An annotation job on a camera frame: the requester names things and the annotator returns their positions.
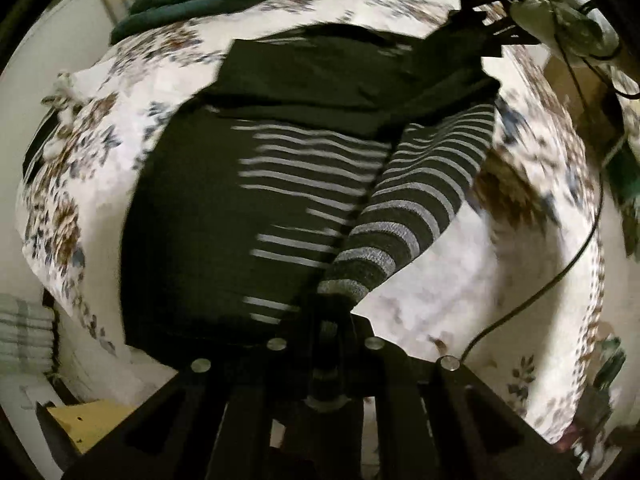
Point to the yellow cardboard box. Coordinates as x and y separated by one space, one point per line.
71 430

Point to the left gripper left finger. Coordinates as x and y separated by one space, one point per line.
243 417

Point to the white gloved right hand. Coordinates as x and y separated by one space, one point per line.
576 28

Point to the black striped sweater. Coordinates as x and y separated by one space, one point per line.
321 161

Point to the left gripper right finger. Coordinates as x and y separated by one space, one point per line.
404 418

